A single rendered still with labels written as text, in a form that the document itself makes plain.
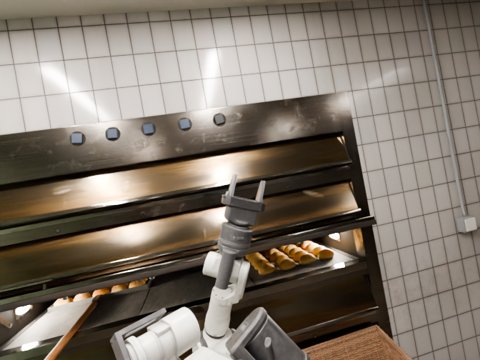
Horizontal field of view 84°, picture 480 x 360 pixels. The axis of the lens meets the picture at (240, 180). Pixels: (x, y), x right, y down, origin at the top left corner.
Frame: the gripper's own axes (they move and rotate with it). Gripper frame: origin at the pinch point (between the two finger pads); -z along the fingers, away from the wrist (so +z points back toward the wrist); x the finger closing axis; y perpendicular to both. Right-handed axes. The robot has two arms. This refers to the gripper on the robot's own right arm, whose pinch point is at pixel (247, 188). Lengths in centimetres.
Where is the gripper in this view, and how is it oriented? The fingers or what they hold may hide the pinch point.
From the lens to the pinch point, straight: 74.2
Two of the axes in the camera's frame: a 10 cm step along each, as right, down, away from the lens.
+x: -9.4, -2.2, -2.7
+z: -2.3, 9.7, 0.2
